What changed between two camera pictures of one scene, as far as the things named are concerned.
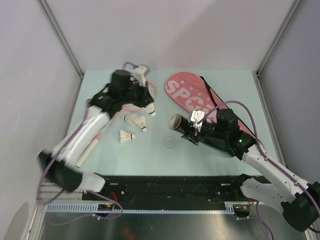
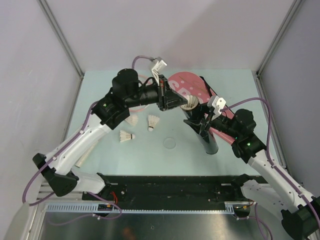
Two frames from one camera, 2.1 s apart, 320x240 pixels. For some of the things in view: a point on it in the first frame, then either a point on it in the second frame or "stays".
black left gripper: (146, 96) -> (164, 90)
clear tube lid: (170, 142) stays
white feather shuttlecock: (125, 136) stays
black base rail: (169, 189) stays
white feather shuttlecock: (132, 119) stays
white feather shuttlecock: (150, 109) -> (193, 102)
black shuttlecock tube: (177, 121) -> (198, 121)
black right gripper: (192, 138) -> (197, 126)
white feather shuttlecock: (141, 121) -> (152, 119)
